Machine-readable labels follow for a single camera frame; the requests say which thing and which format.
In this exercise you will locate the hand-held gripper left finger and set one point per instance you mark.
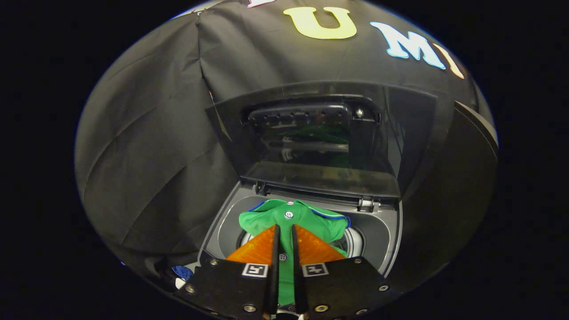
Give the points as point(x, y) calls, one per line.
point(275, 284)

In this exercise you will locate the grey washing machine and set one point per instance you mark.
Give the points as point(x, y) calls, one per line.
point(382, 231)

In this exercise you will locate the green polo shirt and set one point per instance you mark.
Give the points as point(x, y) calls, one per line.
point(306, 220)

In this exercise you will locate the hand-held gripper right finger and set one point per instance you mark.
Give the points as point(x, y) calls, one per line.
point(297, 284)

